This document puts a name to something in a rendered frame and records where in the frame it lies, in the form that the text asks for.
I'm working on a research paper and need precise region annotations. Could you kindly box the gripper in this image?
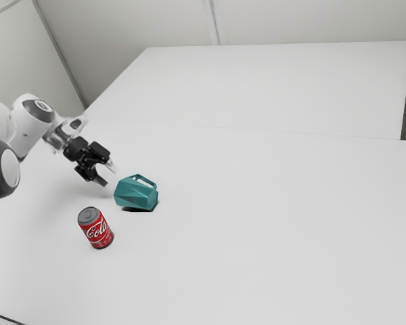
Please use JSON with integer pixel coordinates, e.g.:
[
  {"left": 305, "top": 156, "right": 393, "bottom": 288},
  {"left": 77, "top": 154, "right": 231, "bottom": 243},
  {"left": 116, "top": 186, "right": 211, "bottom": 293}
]
[{"left": 62, "top": 136, "right": 118, "bottom": 188}]

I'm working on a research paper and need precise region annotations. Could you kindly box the teal faceted mug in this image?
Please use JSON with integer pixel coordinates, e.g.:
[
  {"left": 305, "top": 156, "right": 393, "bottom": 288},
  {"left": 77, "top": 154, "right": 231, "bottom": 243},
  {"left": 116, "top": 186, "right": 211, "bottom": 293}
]
[{"left": 113, "top": 173, "right": 160, "bottom": 213}]

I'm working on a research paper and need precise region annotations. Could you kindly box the red soda can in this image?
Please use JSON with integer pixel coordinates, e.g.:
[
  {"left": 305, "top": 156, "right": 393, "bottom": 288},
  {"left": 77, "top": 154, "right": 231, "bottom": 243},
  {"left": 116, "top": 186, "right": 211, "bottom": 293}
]
[{"left": 77, "top": 206, "right": 115, "bottom": 251}]

